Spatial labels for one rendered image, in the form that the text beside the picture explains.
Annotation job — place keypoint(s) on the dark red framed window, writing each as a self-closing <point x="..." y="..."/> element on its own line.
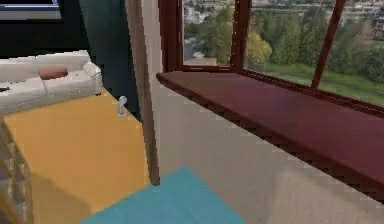
<point x="286" y="110"/>

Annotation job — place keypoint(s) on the white square cushion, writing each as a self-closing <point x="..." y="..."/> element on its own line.
<point x="92" y="69"/>

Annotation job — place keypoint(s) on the white sofa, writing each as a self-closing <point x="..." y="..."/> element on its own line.
<point x="63" y="85"/>

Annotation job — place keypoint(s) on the pink cylindrical cushion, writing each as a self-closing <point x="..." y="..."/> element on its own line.
<point x="53" y="72"/>

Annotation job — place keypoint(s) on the wooden shelf unit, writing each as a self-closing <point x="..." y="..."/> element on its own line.
<point x="13" y="180"/>

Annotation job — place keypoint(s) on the grey framed window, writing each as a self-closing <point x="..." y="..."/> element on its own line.
<point x="30" y="10"/>

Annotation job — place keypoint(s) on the brown door frame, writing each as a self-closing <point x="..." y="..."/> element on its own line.
<point x="143" y="93"/>

